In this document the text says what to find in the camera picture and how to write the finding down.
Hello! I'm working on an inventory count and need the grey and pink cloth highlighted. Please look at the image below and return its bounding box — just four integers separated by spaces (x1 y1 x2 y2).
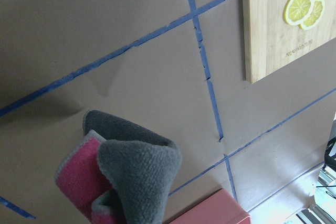
55 110 182 223

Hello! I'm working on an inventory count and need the pink plastic bin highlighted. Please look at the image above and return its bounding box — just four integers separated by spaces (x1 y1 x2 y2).
171 189 251 224

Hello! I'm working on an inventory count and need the bamboo cutting board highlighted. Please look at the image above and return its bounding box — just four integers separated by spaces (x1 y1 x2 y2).
243 0 335 83

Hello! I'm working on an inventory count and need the front lemon slice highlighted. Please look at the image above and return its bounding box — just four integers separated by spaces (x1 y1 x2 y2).
284 0 314 26

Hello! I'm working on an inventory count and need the lemon slice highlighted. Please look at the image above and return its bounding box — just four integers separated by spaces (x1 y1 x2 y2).
284 0 314 26
299 0 326 30

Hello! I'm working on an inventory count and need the rear lemon slice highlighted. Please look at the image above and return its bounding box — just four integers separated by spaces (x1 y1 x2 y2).
299 0 326 30

